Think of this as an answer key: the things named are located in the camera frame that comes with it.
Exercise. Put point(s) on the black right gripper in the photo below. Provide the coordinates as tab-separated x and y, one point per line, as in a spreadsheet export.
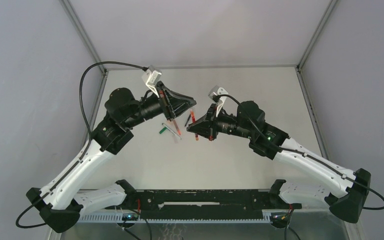
207	126

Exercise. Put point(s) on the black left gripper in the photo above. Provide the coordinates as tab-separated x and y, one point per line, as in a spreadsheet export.
178	103

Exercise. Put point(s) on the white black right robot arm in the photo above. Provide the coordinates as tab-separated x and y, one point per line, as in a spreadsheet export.
342	190

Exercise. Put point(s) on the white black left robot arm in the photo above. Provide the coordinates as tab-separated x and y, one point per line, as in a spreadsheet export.
60	203

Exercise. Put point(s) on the orange pen with cap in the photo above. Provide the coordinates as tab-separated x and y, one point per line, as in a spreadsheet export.
176	127

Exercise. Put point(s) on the white green-tipped pen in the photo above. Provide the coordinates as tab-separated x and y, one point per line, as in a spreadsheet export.
166	127

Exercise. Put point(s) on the green pen cap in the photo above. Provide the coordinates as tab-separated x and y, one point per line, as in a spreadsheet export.
162	130

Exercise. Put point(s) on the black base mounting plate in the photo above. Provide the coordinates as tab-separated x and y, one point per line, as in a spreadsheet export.
204	203

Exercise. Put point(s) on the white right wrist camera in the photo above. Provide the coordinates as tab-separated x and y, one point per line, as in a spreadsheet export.
218	95

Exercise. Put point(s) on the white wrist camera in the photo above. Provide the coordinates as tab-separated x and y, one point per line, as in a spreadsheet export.
218	95
150	77

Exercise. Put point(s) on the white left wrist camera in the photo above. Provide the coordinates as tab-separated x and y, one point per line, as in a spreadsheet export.
150	77

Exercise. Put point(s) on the aluminium frame rail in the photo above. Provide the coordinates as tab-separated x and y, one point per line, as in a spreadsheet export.
312	114

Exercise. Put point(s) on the white slotted cable duct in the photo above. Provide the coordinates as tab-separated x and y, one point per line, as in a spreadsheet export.
130	217

